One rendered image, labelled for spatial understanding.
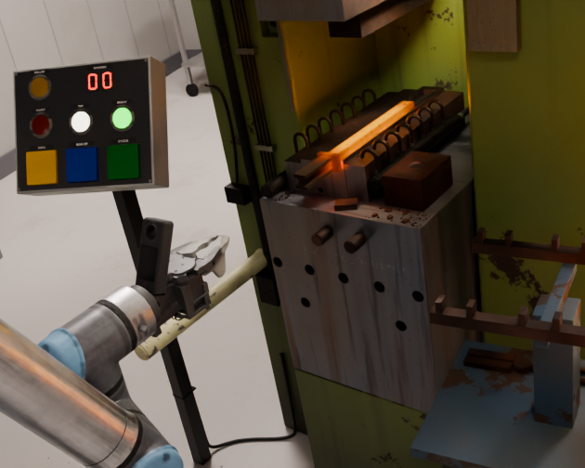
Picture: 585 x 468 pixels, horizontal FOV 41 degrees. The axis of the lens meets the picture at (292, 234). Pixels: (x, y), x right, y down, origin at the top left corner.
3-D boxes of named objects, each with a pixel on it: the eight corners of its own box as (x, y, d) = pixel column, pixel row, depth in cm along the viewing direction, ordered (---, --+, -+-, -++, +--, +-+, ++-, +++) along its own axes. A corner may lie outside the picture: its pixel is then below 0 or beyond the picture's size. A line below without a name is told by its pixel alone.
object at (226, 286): (150, 366, 171) (145, 346, 169) (135, 359, 174) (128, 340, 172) (273, 267, 200) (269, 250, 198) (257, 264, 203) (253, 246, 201)
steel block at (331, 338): (438, 417, 160) (419, 228, 139) (292, 368, 183) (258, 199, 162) (542, 280, 197) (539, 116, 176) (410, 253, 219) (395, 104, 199)
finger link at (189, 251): (219, 256, 136) (183, 283, 130) (212, 227, 133) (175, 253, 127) (232, 260, 134) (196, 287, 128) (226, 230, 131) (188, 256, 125)
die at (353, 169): (369, 202, 152) (363, 162, 148) (289, 188, 164) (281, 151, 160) (465, 123, 180) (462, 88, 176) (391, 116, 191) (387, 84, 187)
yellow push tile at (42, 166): (55, 183, 172) (55, 149, 172) (25, 185, 173) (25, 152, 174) (60, 183, 173) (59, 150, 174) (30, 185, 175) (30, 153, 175)
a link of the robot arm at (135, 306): (87, 293, 116) (130, 308, 110) (112, 277, 119) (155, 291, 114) (104, 342, 120) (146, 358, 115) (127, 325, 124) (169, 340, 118)
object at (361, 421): (453, 570, 182) (438, 418, 160) (322, 509, 204) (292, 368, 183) (544, 422, 219) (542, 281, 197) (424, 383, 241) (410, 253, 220)
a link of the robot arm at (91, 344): (40, 394, 113) (18, 338, 108) (105, 345, 121) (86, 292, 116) (81, 413, 107) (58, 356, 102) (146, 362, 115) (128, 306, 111)
